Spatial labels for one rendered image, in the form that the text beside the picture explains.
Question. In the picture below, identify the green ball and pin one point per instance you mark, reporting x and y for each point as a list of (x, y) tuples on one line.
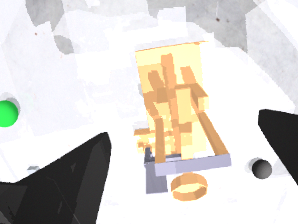
[(8, 114)]

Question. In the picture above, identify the dark grey ball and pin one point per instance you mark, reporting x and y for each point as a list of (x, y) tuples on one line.
[(262, 169)]

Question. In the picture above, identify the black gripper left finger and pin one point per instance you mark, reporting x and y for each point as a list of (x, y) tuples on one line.
[(67, 191)]

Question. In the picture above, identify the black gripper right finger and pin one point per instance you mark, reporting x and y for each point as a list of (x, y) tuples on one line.
[(281, 132)]

